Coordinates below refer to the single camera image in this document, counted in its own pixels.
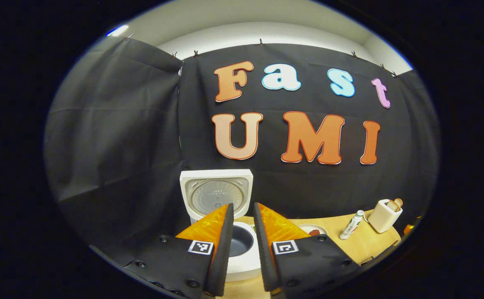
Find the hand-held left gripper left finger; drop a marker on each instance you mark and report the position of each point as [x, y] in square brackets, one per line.
[224, 257]

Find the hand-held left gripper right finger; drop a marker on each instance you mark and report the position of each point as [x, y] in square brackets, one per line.
[262, 261]

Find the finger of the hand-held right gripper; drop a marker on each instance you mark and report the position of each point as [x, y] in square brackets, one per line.
[409, 229]

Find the white rice cooker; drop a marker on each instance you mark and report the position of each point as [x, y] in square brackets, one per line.
[217, 199]

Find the white toaster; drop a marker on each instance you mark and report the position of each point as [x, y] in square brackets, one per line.
[383, 219]

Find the toast bread slice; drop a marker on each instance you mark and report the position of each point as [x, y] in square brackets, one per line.
[398, 202]
[391, 204]

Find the white bottle green cap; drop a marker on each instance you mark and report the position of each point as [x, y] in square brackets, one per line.
[352, 226]

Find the red meat piece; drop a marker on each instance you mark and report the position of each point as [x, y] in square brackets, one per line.
[314, 232]

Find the white round plate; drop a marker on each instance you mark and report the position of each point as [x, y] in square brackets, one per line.
[320, 226]

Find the ceiling light panel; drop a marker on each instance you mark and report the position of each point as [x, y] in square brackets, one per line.
[118, 30]

